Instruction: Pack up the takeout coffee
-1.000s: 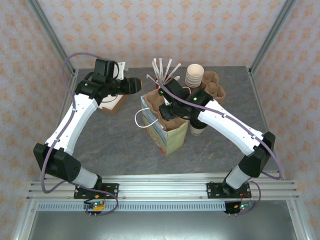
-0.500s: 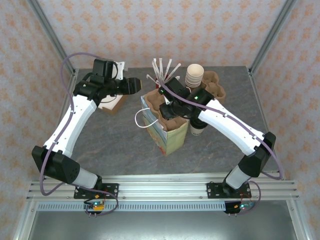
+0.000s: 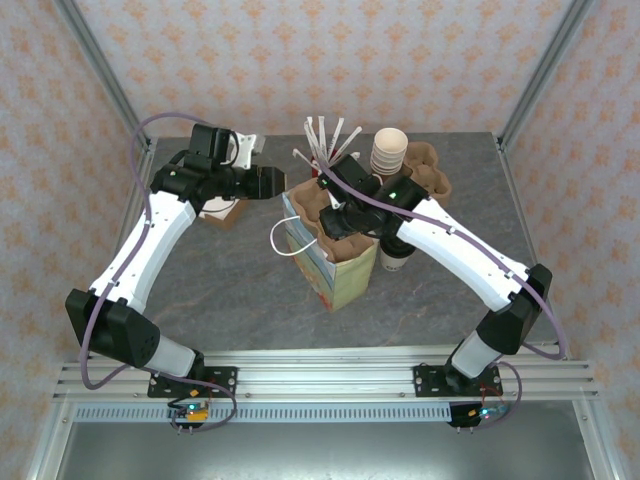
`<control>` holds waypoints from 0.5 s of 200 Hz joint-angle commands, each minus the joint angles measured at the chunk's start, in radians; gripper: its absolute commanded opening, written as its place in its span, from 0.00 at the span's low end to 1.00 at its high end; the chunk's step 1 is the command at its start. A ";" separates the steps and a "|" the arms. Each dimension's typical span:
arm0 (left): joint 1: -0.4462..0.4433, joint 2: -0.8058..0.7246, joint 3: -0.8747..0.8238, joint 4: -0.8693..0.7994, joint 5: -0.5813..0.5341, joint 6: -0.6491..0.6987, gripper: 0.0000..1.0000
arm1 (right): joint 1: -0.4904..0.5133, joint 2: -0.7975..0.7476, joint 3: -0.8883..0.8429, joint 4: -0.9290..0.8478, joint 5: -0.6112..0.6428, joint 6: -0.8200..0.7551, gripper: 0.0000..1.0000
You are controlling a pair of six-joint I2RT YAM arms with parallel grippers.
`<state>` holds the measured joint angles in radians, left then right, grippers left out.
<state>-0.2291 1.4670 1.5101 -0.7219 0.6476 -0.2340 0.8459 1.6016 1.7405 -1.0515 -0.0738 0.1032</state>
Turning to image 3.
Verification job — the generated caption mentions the brown pulp cup carrier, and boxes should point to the brown pulp cup carrier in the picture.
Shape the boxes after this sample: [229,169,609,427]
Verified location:
[291,178,382,265]

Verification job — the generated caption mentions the black plastic cup lid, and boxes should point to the black plastic cup lid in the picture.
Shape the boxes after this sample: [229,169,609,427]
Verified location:
[379,234,416,254]

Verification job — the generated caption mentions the printed paper carry bag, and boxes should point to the printed paper carry bag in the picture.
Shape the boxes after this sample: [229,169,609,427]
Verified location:
[269,192,380,314]

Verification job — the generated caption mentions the white paper coffee cup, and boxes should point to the white paper coffee cup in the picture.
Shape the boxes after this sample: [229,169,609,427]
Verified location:
[378,234,417,275]

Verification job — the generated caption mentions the stack of paper cups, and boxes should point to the stack of paper cups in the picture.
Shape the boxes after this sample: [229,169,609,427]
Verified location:
[369,127,410,177]

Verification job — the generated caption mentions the brown pulp carrier stack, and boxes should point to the brown pulp carrier stack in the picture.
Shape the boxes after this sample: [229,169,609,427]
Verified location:
[412,164,453,202]
[402,142,441,174]

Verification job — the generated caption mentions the grey metal panel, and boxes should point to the grey metal panel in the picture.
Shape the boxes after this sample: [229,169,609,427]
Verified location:
[54,422,596,480]

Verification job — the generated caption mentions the aluminium table side rail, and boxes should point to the aluminium table side rail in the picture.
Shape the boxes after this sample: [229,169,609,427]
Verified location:
[494,133,571,361]
[102,138,159,301]

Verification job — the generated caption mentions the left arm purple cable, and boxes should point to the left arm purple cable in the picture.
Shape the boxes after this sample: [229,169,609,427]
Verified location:
[79,112,221,390]

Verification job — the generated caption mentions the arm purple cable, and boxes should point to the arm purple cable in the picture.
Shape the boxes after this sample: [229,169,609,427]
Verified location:
[317,162,566,362]
[79,112,221,390]

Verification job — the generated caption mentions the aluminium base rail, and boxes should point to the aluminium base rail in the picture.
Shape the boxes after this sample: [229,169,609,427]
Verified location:
[52,342,599,401]

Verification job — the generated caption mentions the aluminium frame post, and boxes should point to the aluminium frame post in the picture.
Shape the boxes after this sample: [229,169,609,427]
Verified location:
[52,0,154,154]
[498,0,600,146]

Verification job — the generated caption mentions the grey slotted cable duct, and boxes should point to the grey slotted cable duct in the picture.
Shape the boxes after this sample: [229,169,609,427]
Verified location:
[74,403,454,424]

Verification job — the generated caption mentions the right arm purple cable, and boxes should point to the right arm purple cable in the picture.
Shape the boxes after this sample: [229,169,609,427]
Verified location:
[317,162,566,362]

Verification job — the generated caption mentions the short purple cable loop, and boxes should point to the short purple cable loop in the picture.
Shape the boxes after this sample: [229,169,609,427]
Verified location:
[159,381,237,434]
[472,359,524,431]

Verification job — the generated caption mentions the aluminium frame leg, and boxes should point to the aluminium frame leg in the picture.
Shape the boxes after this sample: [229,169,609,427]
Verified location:
[572,399,619,480]
[27,399,76,480]

